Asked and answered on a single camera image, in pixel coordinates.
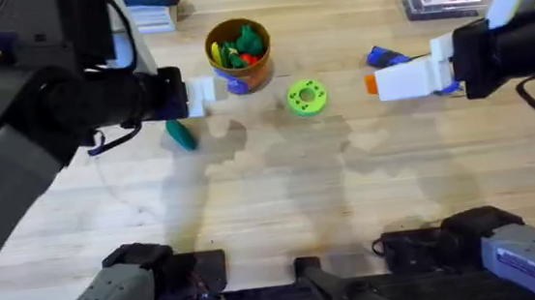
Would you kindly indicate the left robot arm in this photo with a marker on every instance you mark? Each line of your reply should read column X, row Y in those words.
column 0, row 207

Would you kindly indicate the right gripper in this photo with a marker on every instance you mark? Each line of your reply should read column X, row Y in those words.
column 507, row 56

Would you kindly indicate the green disc with holes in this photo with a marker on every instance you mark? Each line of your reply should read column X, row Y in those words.
column 307, row 98

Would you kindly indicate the brown tub of toys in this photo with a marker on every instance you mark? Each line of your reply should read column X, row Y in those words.
column 240, row 55

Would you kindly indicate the black stand post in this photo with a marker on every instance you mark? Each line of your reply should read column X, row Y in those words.
column 328, row 285

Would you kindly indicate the left wrist upright plate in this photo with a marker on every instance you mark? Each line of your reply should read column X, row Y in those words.
column 133, row 30

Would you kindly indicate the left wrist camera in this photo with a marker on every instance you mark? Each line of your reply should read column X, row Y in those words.
column 68, row 31

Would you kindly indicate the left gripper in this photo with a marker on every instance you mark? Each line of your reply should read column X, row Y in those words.
column 98, row 99

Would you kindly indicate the stack of white papers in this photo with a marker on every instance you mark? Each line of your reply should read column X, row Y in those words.
column 151, row 19

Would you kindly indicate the green toy vegetable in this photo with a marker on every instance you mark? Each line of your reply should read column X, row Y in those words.
column 181, row 135

